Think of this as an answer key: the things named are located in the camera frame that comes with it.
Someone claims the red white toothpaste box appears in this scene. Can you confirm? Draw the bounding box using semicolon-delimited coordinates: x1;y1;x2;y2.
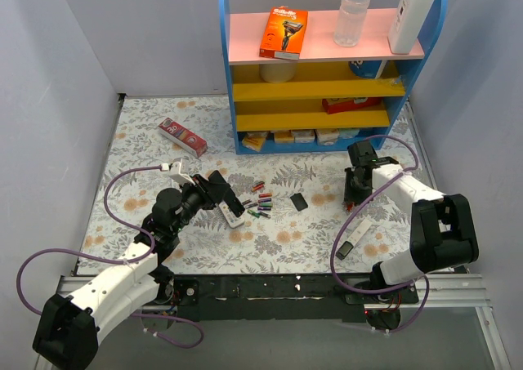
158;118;208;158

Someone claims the white slim remote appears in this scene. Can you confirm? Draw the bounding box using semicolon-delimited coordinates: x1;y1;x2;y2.
347;219;373;247

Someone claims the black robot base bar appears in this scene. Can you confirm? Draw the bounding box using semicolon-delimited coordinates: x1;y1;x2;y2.
144;274;418;328

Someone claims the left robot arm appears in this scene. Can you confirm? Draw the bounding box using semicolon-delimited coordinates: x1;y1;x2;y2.
32;175;230;369

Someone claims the small black device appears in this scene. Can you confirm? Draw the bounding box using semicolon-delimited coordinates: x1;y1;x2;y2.
335;241;354;261

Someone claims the blue paper cup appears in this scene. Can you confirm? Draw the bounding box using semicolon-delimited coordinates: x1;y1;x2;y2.
349;60;387;79

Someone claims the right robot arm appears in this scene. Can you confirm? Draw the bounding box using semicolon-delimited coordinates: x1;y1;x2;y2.
344;140;479;303

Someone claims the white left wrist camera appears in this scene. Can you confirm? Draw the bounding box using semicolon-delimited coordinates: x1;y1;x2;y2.
160;158;195;185

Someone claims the black battery cover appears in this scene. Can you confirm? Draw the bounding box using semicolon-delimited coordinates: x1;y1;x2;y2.
290;193;308;212

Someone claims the blue yellow wooden shelf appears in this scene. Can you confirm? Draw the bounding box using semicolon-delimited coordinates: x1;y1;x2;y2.
218;0;448;154

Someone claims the red snack box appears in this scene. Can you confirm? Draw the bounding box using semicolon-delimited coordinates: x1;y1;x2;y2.
322;97;382;114

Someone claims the small white remote control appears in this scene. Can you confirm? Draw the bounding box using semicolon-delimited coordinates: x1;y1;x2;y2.
219;202;244;229

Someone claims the white plastic bottle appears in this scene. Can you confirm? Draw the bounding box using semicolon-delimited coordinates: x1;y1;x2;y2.
387;0;434;55

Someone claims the black slim remote control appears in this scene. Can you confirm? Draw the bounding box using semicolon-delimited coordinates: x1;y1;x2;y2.
208;170;245;217

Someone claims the orange razor box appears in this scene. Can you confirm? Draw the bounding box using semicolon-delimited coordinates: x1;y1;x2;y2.
259;7;308;60

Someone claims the clear plastic bottle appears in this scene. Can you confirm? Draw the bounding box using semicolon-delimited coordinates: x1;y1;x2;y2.
333;0;370;47

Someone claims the yellow sponge pack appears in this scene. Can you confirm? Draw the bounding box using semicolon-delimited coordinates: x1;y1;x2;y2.
242;132;269;152

